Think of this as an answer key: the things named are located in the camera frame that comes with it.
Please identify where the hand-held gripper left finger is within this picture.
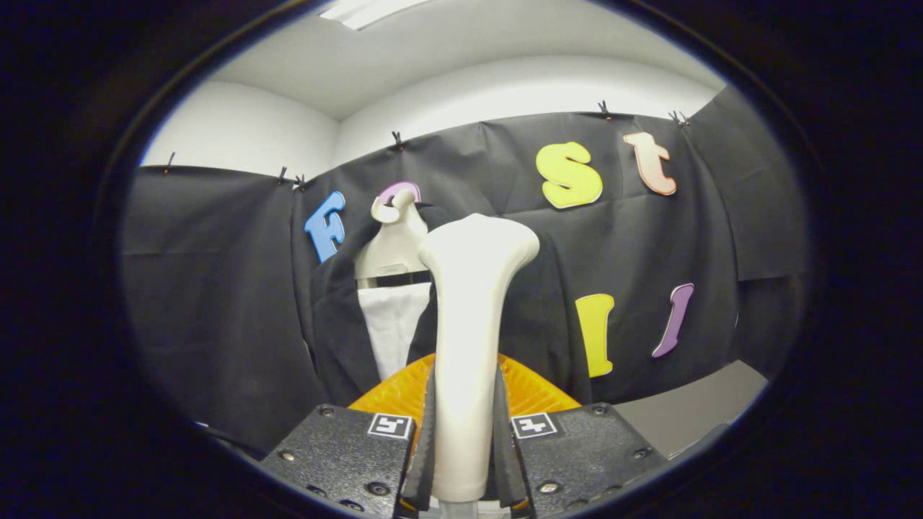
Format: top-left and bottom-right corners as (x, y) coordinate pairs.
(258, 353), (438, 519)

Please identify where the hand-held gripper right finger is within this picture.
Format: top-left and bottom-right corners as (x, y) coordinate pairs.
(494, 353), (668, 519)

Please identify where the black suit jacket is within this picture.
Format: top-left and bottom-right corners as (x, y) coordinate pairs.
(310, 205), (592, 408)

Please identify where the white garment steamer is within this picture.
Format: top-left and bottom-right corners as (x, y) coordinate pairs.
(418, 214), (540, 519)

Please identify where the grey and beige cabinet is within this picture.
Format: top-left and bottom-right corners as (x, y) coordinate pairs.
(613, 360), (769, 459)

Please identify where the ceiling light panel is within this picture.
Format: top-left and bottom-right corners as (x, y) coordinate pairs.
(317, 0), (433, 31)

